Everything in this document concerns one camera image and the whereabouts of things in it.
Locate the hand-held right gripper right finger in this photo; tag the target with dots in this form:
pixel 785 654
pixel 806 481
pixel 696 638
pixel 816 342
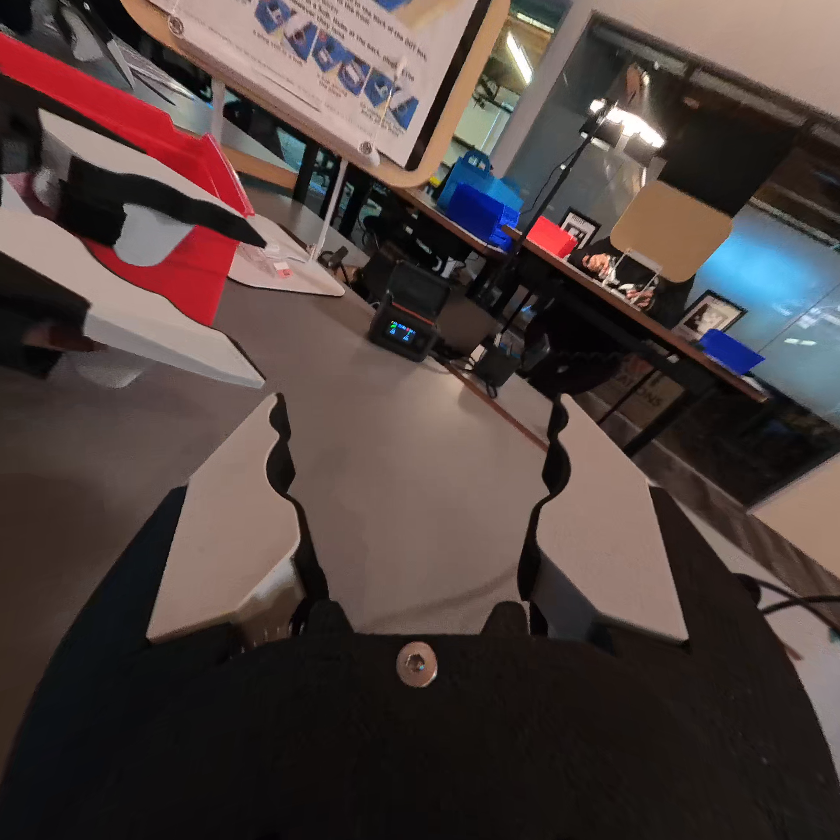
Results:
pixel 604 544

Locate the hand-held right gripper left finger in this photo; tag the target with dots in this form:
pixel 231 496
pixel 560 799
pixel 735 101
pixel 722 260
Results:
pixel 223 538

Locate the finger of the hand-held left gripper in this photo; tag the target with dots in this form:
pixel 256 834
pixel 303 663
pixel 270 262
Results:
pixel 131 302
pixel 98 138

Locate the red plastic bin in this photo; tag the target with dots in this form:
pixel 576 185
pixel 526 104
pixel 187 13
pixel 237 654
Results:
pixel 203 282

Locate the clear label holder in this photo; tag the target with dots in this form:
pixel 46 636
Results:
pixel 282 268

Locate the black power adapter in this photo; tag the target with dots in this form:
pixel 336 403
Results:
pixel 495 367

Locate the wooden table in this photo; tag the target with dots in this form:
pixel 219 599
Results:
pixel 689 349

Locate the blue bin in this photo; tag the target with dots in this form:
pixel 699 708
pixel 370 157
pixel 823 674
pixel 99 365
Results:
pixel 732 351

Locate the framed printed tag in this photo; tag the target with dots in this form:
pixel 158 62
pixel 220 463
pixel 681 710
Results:
pixel 581 228
pixel 709 315

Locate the instruction sign on stand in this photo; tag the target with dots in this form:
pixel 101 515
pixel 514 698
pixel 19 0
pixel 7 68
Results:
pixel 341 39

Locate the small red bin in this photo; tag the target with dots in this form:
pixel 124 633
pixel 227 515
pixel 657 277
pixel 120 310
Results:
pixel 551 237

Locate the tan sign board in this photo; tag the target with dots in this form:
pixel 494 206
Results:
pixel 669 229

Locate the stack of blue bins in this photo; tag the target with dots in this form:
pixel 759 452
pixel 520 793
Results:
pixel 479 203

